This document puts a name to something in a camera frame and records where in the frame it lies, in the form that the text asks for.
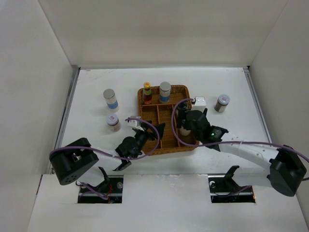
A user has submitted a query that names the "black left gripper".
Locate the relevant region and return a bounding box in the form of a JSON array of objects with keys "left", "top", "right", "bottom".
[{"left": 132, "top": 121, "right": 165, "bottom": 159}]

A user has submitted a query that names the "silver-topped white seasoning grinder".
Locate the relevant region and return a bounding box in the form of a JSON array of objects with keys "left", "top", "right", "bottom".
[{"left": 179, "top": 127, "right": 191, "bottom": 136}]

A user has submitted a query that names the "white-lid dark spice jar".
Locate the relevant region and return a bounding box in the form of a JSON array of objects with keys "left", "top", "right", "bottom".
[{"left": 214, "top": 94, "right": 230, "bottom": 113}]

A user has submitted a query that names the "blue-label jar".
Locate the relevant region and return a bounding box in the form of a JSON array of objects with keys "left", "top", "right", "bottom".
[
  {"left": 159, "top": 82, "right": 171, "bottom": 104},
  {"left": 103, "top": 88, "right": 119, "bottom": 113}
]

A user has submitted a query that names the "black-capped white seasoning shaker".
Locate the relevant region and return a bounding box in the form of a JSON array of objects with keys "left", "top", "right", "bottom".
[{"left": 177, "top": 101, "right": 190, "bottom": 113}]

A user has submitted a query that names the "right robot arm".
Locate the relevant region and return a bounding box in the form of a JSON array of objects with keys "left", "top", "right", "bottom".
[{"left": 173, "top": 107, "right": 307, "bottom": 197}]

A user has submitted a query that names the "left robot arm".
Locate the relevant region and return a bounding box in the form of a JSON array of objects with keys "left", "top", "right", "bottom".
[{"left": 49, "top": 117, "right": 166, "bottom": 186}]

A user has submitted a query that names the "brown wicker divided basket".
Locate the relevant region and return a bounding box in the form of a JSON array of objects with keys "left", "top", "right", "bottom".
[{"left": 138, "top": 85, "right": 195, "bottom": 156}]

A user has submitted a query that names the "red sauce bottle yellow cap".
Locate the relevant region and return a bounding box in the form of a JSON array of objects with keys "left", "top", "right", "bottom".
[{"left": 142, "top": 82, "right": 152, "bottom": 104}]

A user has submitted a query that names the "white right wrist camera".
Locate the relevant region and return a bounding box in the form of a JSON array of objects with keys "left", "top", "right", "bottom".
[{"left": 192, "top": 96, "right": 206, "bottom": 113}]

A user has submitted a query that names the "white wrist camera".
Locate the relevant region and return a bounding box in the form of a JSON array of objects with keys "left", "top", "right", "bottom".
[
  {"left": 126, "top": 116, "right": 144, "bottom": 131},
  {"left": 192, "top": 96, "right": 206, "bottom": 113}
]

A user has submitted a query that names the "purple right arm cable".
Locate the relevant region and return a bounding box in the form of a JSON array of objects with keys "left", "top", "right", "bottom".
[{"left": 170, "top": 98, "right": 309, "bottom": 196}]

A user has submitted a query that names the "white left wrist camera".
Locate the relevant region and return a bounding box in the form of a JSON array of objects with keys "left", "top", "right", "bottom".
[{"left": 126, "top": 116, "right": 144, "bottom": 131}]

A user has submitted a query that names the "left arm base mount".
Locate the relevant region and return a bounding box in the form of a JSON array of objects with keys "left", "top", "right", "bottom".
[{"left": 75, "top": 167, "right": 124, "bottom": 204}]

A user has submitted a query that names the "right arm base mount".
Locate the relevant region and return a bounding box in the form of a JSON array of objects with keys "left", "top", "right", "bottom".
[{"left": 208, "top": 165, "right": 255, "bottom": 203}]

